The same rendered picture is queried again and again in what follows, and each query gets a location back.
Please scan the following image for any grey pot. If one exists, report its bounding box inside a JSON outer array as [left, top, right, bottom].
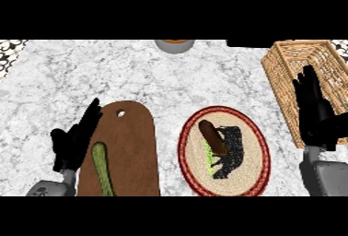
[[154, 40, 197, 55]]

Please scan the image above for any wicker basket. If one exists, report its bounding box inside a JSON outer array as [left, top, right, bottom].
[[262, 40, 348, 149]]

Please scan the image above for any brown wooden cutting board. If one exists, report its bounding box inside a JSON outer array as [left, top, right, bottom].
[[77, 100, 163, 197]]

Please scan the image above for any brown sweet potato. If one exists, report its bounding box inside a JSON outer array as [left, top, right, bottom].
[[198, 119, 232, 156]]

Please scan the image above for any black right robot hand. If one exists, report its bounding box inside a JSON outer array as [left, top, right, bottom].
[[291, 65, 348, 152]]

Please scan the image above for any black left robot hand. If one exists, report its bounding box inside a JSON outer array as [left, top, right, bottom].
[[49, 98, 105, 173]]

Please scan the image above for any round red-rimmed woven placemat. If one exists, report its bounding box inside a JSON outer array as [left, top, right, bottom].
[[177, 105, 272, 197]]

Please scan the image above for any green cucumber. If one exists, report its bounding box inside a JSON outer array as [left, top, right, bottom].
[[92, 141, 116, 197]]

